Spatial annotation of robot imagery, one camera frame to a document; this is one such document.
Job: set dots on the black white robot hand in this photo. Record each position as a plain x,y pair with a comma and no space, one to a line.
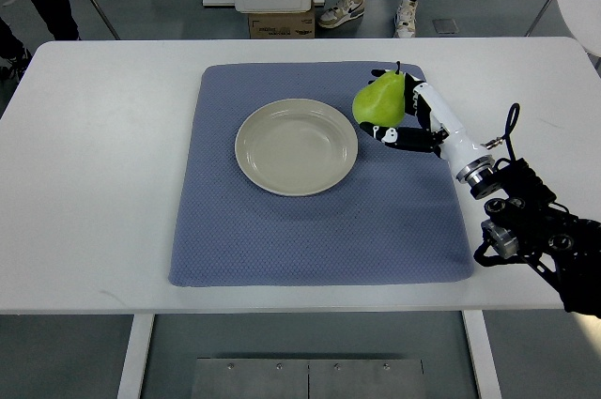
439,132

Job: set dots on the green pear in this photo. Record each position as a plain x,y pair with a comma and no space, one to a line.
382,102

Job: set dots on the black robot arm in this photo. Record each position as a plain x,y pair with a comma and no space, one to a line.
528,226

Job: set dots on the beige round plate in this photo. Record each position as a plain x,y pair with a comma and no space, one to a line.
296,147

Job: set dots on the metal floor plate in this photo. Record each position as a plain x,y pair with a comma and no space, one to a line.
301,378

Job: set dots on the grey floor socket cover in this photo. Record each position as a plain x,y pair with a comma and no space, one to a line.
445,26

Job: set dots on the right beige sneaker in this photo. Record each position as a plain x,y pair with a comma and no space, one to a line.
405,19

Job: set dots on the beige sneaker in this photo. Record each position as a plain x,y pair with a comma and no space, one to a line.
405,19
342,12

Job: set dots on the left beige sneaker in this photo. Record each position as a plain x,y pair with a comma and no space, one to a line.
342,12

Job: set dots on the blue woven cloth mat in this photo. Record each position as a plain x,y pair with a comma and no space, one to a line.
395,219

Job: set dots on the cardboard box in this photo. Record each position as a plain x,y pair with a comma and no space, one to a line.
298,25

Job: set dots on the white chair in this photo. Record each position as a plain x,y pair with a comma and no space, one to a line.
582,19

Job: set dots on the right white table leg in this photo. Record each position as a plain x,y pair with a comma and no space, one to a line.
482,361

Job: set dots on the white table leg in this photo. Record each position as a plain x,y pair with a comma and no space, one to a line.
134,366
482,361

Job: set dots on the left white table leg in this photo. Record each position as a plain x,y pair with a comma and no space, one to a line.
134,366

